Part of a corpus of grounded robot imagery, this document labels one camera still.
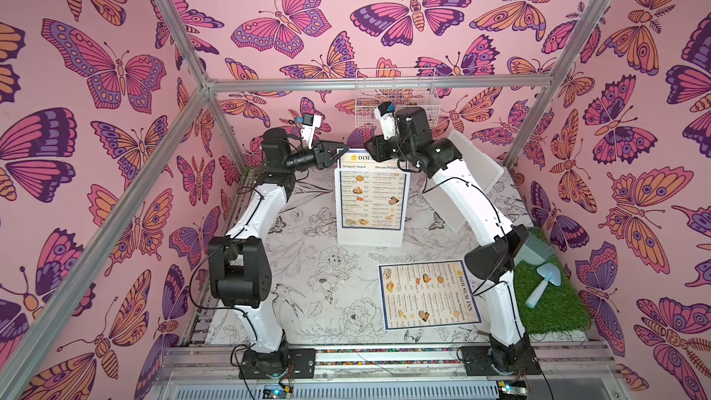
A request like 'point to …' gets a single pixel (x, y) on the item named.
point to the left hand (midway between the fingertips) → (349, 148)
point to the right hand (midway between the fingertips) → (372, 138)
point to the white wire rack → (367, 100)
